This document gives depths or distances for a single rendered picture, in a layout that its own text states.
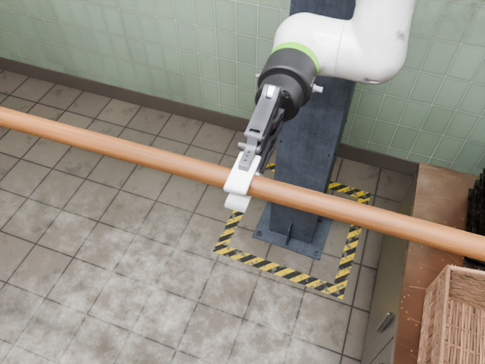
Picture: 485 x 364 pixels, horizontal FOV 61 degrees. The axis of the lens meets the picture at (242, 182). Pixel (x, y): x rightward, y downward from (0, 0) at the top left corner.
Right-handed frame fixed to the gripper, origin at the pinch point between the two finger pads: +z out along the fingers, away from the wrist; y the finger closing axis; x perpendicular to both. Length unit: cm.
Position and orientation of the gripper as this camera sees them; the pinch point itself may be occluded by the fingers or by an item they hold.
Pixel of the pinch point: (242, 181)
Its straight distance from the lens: 57.5
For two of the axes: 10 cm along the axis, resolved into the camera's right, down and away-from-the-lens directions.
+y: 0.0, 6.2, 7.9
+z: -3.3, 7.4, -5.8
